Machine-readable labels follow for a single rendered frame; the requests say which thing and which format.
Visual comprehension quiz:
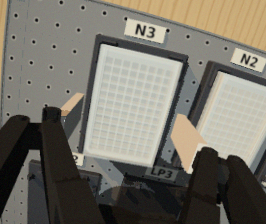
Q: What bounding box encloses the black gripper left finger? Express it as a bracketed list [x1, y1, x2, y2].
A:
[0, 93, 106, 224]

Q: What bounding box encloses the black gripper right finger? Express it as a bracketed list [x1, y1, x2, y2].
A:
[170, 114, 266, 224]

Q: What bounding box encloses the grey base plate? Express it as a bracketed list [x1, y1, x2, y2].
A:
[0, 0, 266, 224]

